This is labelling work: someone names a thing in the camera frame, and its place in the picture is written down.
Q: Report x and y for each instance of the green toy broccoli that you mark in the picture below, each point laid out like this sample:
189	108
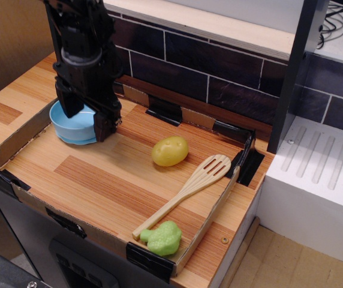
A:
164	240

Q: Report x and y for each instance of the slotted wooden spatula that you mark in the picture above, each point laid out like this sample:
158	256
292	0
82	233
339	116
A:
207	173

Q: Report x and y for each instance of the light blue plastic plate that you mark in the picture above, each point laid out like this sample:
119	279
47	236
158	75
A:
78	142

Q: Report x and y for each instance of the yellow toy potato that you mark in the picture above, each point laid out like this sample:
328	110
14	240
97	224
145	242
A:
170	151

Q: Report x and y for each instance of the light blue plastic bowl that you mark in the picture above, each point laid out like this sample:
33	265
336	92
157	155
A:
78	127

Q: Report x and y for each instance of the black vertical post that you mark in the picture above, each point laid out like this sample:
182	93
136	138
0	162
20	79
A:
305	42

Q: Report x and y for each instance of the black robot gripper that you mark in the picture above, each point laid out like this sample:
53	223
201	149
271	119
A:
89	81

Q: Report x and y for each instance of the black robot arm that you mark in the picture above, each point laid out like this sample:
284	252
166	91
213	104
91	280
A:
81	28

